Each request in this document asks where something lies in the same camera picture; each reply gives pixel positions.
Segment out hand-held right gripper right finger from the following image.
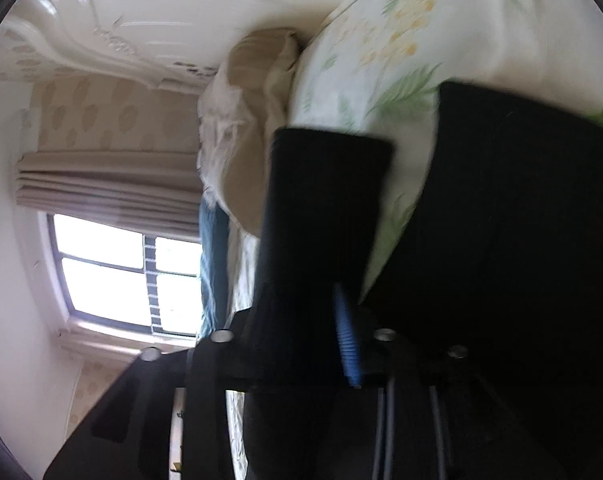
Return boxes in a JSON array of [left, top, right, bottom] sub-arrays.
[[333, 284, 568, 480]]

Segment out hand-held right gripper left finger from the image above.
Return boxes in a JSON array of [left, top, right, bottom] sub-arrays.
[[44, 309, 263, 480]]

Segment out black pants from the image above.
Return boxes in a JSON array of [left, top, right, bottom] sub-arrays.
[[244, 80, 603, 480]]

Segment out blue blanket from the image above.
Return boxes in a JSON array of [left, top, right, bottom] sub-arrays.
[[197, 194, 232, 337]]

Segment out dark framed window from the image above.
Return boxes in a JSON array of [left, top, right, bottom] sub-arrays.
[[38, 211, 205, 339]]

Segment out beige curtain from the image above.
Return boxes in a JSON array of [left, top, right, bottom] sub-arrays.
[[15, 151, 205, 234]]

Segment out beige pillow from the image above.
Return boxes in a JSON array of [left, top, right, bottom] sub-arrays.
[[196, 27, 303, 239]]

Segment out floral bed sheet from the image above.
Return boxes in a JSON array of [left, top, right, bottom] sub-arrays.
[[224, 0, 603, 480]]

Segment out white carved headboard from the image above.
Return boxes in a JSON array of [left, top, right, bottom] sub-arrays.
[[4, 0, 375, 97]]

